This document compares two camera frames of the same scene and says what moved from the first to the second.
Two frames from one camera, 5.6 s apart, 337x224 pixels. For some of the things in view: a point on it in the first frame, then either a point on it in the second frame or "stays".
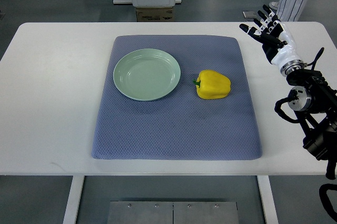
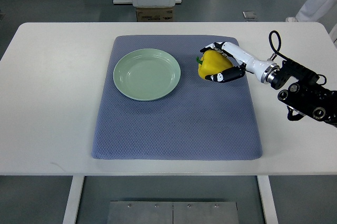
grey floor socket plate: [249, 15] stays
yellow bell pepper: [212, 85] to [212, 62]
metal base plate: [172, 212] stays
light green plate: [147, 74] stays
